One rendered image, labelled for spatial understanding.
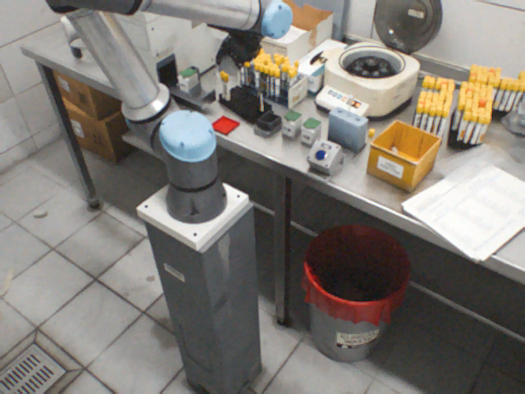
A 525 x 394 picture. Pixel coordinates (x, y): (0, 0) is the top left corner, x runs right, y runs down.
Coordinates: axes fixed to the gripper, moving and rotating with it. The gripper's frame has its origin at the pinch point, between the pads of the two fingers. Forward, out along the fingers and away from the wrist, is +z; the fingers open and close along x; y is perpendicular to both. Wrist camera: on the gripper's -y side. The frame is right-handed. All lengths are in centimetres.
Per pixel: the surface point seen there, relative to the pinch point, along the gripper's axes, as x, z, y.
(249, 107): 5.7, 9.7, 12.3
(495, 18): 59, -33, 47
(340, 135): 5.9, -7.9, 38.5
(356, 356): -5, 57, 99
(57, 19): 47, 112, -112
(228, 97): 4.9, 12.4, 5.0
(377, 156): 0, -17, 49
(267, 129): -0.1, 4.7, 21.9
